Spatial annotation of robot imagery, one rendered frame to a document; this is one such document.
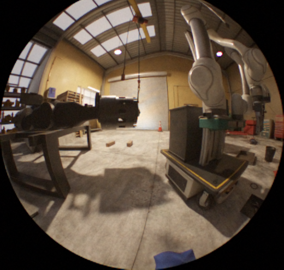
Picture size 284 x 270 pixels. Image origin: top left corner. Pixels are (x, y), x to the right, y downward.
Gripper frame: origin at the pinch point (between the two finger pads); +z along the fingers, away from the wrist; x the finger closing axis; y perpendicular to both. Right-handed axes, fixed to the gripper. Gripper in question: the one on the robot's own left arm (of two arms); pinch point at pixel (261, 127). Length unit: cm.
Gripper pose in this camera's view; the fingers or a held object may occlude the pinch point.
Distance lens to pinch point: 94.0
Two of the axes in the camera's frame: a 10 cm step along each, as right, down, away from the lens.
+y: 2.0, 0.7, -9.8
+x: 9.8, -0.2, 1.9
